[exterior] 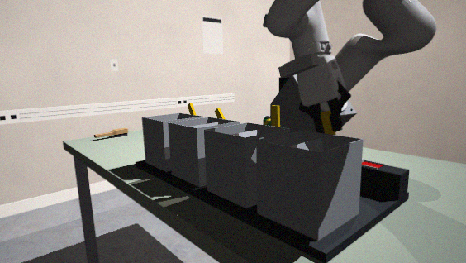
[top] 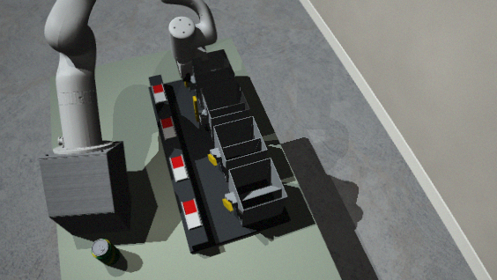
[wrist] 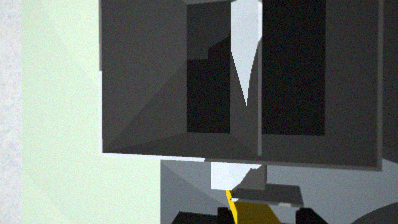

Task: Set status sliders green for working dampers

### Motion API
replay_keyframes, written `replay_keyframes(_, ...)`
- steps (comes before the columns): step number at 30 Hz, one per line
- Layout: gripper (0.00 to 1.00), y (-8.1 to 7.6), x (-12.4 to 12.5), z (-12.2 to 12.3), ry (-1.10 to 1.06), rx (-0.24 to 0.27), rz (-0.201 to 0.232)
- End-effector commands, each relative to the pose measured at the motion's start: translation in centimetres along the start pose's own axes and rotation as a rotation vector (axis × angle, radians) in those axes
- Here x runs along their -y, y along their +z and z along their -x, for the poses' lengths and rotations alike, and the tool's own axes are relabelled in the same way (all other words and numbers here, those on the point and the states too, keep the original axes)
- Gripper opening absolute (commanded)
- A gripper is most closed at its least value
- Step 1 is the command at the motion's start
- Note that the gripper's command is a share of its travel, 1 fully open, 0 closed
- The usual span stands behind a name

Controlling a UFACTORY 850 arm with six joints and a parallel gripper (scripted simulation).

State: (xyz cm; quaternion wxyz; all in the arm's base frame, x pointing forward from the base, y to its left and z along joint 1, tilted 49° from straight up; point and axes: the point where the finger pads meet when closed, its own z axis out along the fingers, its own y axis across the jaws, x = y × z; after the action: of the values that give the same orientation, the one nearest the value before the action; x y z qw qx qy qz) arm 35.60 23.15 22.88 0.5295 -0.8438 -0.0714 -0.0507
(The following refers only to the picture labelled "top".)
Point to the dark green drink can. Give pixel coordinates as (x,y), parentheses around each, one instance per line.
(105,252)

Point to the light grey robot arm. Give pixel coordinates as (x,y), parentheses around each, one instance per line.
(66,32)

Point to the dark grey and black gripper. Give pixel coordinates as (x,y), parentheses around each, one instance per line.
(184,68)

